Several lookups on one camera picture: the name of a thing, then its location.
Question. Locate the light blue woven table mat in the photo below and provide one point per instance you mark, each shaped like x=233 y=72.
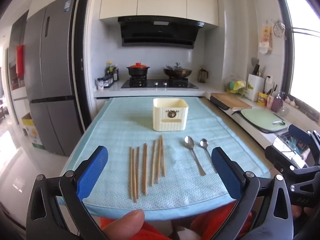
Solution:
x=166 y=174

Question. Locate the small steel spoon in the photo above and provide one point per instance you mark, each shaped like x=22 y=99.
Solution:
x=204 y=144

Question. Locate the black gas cooktop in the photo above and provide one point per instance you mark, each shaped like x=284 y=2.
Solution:
x=144 y=82

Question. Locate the wooden chopstick one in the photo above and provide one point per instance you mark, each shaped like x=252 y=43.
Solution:
x=131 y=172

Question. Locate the person left hand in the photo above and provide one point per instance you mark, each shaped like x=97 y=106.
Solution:
x=125 y=227

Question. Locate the wooden chopstick two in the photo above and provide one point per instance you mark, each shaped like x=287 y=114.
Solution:
x=134 y=175

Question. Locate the yellow snack packet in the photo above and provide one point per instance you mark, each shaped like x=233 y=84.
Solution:
x=262 y=99

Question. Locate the large steel spoon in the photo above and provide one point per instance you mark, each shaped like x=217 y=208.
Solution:
x=189 y=144

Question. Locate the black range hood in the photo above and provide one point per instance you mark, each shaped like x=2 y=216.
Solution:
x=158 y=31

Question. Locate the dark glass jug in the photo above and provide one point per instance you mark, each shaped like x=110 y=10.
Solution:
x=202 y=76

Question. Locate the grey double door refrigerator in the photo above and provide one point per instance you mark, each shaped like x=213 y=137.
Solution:
x=48 y=77

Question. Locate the sauce bottles group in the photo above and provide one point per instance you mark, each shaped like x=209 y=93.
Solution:
x=112 y=70

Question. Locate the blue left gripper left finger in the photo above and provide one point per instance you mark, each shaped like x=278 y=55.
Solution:
x=89 y=171

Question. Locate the cream utensil holder box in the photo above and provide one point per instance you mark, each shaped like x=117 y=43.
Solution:
x=169 y=114

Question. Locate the black wok with glass lid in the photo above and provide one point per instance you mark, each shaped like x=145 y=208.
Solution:
x=177 y=72

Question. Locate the wooden chopstick three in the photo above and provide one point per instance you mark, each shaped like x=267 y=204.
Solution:
x=137 y=172

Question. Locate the wooden cutting board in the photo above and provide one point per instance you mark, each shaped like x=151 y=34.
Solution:
x=228 y=101

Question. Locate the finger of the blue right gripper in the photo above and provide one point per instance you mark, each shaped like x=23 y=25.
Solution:
x=301 y=135

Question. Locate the white knife block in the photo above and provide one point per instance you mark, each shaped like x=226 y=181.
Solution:
x=255 y=85

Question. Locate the hanging wall calendar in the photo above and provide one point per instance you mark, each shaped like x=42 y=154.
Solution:
x=266 y=40

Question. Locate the wooden chopstick four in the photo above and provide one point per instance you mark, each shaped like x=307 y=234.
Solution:
x=144 y=170

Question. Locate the wooden chopstick seven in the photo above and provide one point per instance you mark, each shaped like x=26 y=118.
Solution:
x=158 y=161

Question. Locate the white spice jar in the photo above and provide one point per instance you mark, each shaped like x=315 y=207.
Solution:
x=100 y=83

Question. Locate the green cutting board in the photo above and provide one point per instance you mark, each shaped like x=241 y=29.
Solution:
x=264 y=120

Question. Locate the yellow green cloth bag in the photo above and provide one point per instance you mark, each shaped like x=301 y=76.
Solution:
x=238 y=87

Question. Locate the purple soap bottle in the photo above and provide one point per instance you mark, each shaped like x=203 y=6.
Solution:
x=277 y=102

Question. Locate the yellow cardboard box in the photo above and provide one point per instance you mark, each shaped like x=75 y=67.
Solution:
x=32 y=131

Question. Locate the wooden chopstick eight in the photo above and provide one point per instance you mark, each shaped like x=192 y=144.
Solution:
x=162 y=156

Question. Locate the red hanging decoration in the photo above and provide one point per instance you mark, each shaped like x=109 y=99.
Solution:
x=20 y=61

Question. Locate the black pot with red lid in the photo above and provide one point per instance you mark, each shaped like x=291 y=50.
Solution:
x=138 y=70

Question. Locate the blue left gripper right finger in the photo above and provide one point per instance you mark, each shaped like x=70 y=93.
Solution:
x=230 y=173

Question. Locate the wooden chopstick six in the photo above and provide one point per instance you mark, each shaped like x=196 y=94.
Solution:
x=153 y=162

